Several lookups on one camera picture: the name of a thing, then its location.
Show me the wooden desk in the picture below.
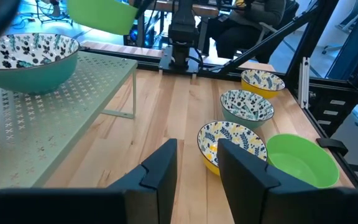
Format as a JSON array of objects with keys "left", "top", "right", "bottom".
[{"left": 154, "top": 0, "right": 220, "bottom": 19}]

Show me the office chair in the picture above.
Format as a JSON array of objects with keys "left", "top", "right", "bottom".
[{"left": 256, "top": 0, "right": 301, "bottom": 65}]

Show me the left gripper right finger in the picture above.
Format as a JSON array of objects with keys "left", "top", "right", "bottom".
[{"left": 216, "top": 138, "right": 320, "bottom": 224}]

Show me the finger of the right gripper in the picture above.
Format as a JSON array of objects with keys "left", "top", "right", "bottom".
[{"left": 134, "top": 0, "right": 155, "bottom": 20}]

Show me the black table edge clamp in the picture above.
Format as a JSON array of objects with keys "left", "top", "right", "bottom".
[{"left": 316, "top": 137, "right": 349, "bottom": 157}]

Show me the silver aluminium extrusion post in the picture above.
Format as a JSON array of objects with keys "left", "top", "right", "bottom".
[{"left": 298, "top": 56, "right": 311, "bottom": 110}]

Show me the plain green plastic bowl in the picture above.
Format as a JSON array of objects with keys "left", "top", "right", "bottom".
[
  {"left": 66, "top": 0, "right": 139, "bottom": 36},
  {"left": 265, "top": 133, "right": 341, "bottom": 189}
]

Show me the pale green perforated metal shelf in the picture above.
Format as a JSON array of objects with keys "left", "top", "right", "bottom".
[{"left": 0, "top": 50, "right": 139, "bottom": 197}]

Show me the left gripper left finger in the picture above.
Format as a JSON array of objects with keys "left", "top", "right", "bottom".
[{"left": 107, "top": 138, "right": 178, "bottom": 224}]

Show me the teal bowl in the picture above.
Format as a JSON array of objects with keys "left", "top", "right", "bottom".
[
  {"left": 0, "top": 32, "right": 81, "bottom": 95},
  {"left": 219, "top": 89, "right": 275, "bottom": 130}
]

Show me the person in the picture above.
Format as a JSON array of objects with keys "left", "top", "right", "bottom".
[{"left": 203, "top": 0, "right": 291, "bottom": 65}]

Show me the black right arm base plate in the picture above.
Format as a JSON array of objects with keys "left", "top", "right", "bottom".
[{"left": 158, "top": 45, "right": 205, "bottom": 75}]

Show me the yellow bowl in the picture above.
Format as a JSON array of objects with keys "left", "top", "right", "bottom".
[
  {"left": 240, "top": 68, "right": 286, "bottom": 100},
  {"left": 196, "top": 120, "right": 269, "bottom": 177}
]

